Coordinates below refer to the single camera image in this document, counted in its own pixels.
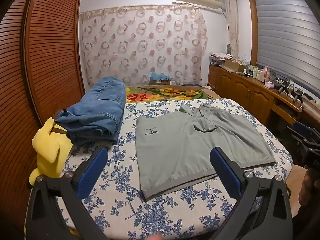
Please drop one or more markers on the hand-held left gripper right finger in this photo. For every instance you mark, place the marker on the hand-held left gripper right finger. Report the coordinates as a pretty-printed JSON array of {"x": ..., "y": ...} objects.
[{"x": 225, "y": 172}]

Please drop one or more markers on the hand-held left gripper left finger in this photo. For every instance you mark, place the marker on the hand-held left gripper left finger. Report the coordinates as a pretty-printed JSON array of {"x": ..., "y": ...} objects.
[{"x": 92, "y": 170}]

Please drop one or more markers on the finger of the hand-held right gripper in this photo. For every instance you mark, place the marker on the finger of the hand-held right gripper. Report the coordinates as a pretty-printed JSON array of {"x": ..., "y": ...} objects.
[
  {"x": 296, "y": 140},
  {"x": 303, "y": 126}
]

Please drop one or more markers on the grey-green pants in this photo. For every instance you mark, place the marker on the grey-green pants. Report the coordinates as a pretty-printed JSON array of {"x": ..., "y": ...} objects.
[{"x": 187, "y": 150}]

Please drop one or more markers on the person's right hand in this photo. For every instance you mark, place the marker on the person's right hand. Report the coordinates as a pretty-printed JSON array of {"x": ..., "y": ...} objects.
[{"x": 308, "y": 190}]

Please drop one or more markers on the blue floral bed sheet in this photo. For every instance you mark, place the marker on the blue floral bed sheet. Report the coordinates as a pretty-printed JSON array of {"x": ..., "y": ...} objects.
[{"x": 120, "y": 180}]

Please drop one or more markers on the small black tripod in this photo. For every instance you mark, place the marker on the small black tripod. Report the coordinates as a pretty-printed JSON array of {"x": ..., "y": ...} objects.
[
  {"x": 298, "y": 96},
  {"x": 282, "y": 89}
]

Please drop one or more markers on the yellow plush toy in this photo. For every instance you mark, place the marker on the yellow plush toy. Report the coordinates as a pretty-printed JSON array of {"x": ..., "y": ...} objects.
[{"x": 48, "y": 147}]

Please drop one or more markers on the pink tissue box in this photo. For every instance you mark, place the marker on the pink tissue box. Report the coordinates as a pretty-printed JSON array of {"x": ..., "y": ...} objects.
[{"x": 269, "y": 85}]

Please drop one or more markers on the folded blue jeans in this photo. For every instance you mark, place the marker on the folded blue jeans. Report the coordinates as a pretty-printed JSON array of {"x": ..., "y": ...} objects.
[{"x": 100, "y": 110}]

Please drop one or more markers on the group of toiletry bottles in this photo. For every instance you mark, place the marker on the group of toiletry bottles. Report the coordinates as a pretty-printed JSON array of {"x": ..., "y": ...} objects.
[{"x": 256, "y": 72}]

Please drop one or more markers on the wooden side cabinet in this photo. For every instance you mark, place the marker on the wooden side cabinet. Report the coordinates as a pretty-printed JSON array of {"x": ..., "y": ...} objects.
[{"x": 240, "y": 90}]

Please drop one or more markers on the grey window blind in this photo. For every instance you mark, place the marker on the grey window blind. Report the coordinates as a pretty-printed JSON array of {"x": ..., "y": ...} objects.
[{"x": 287, "y": 35}]

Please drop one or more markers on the open cardboard box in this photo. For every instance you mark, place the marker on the open cardboard box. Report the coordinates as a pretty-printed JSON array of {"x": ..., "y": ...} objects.
[{"x": 233, "y": 65}]

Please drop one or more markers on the colourful flower blanket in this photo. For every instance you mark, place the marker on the colourful flower blanket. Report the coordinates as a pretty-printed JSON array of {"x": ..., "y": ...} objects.
[{"x": 160, "y": 93}]

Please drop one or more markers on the small grey fan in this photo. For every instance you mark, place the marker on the small grey fan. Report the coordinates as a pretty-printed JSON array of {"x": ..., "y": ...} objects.
[{"x": 228, "y": 49}]

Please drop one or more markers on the stack of papers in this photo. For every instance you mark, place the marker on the stack of papers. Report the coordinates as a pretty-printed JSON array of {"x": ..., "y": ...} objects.
[{"x": 220, "y": 57}]

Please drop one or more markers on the small cardboard box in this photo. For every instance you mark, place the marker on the small cardboard box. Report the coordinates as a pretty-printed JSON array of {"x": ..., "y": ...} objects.
[{"x": 160, "y": 82}]

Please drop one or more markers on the blue cloth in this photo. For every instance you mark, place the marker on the blue cloth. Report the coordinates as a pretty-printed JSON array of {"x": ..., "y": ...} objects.
[{"x": 160, "y": 75}]

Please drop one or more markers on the wooden louvered wardrobe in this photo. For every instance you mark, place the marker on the wooden louvered wardrobe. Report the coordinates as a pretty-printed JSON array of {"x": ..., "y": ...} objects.
[{"x": 50, "y": 55}]

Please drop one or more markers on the beige window curtain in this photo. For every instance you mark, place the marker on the beige window curtain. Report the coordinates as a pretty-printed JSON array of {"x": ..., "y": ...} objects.
[{"x": 232, "y": 25}]

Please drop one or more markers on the wooden window frame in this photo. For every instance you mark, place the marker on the wooden window frame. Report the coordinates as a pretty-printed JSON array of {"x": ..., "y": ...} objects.
[{"x": 252, "y": 30}]

